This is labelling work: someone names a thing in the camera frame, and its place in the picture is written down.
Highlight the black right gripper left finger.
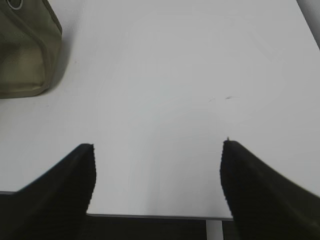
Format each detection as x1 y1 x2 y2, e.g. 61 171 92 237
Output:
0 143 97 240

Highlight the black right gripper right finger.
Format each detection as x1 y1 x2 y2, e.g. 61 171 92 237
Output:
219 139 320 240

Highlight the olive yellow canvas bag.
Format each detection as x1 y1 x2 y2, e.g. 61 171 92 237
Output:
0 0 63 99

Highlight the white table leg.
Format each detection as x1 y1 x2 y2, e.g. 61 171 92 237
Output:
206 220 224 240

